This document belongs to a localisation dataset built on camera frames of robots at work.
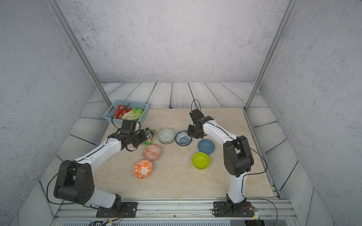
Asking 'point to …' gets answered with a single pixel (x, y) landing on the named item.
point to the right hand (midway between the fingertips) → (190, 134)
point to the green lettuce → (134, 114)
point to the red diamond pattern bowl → (152, 152)
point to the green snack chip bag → (149, 141)
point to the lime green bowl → (201, 160)
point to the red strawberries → (120, 111)
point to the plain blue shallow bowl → (206, 146)
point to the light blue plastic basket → (109, 114)
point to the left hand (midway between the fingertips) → (151, 136)
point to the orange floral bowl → (143, 169)
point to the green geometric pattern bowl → (166, 135)
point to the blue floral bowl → (182, 138)
